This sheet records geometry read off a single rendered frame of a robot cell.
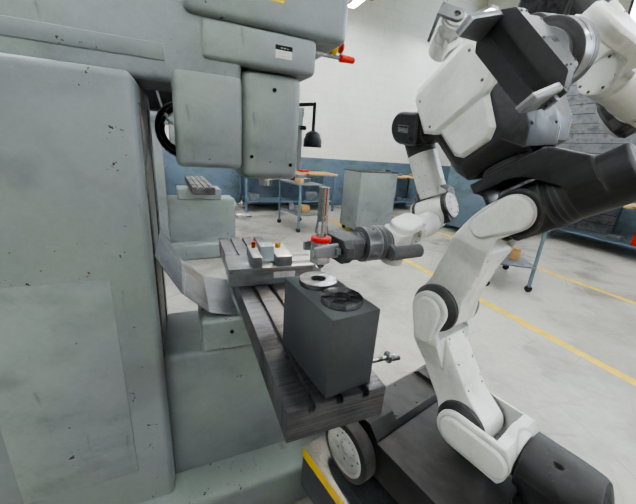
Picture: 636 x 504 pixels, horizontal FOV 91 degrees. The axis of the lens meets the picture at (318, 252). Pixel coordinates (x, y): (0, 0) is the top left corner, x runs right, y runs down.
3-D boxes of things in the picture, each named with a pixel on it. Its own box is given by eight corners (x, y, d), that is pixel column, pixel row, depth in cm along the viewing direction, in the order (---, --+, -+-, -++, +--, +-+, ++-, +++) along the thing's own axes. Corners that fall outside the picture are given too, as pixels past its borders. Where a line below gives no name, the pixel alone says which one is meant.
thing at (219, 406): (328, 385, 181) (337, 291, 162) (355, 430, 153) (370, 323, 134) (174, 423, 149) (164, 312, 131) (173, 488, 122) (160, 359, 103)
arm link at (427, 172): (428, 222, 110) (411, 161, 109) (465, 213, 101) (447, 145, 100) (413, 228, 102) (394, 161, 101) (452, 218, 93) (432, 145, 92)
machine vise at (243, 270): (308, 266, 137) (309, 242, 133) (320, 280, 124) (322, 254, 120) (225, 272, 125) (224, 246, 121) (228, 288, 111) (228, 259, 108)
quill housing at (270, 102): (281, 174, 126) (284, 86, 116) (298, 180, 108) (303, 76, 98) (232, 172, 118) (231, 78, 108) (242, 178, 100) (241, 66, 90)
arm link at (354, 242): (321, 221, 77) (360, 219, 83) (318, 258, 80) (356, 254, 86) (348, 235, 67) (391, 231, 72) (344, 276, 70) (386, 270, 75)
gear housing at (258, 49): (291, 88, 119) (292, 58, 116) (315, 77, 98) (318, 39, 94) (197, 74, 106) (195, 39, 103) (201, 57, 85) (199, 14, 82)
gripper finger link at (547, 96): (539, 87, 30) (559, 81, 34) (509, 112, 33) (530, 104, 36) (549, 100, 30) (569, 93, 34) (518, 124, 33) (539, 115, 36)
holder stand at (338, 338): (321, 332, 89) (326, 266, 82) (370, 382, 71) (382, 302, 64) (282, 342, 83) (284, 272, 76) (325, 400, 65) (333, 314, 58)
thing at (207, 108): (231, 164, 119) (230, 88, 111) (243, 169, 98) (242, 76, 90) (177, 161, 112) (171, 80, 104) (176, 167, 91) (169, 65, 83)
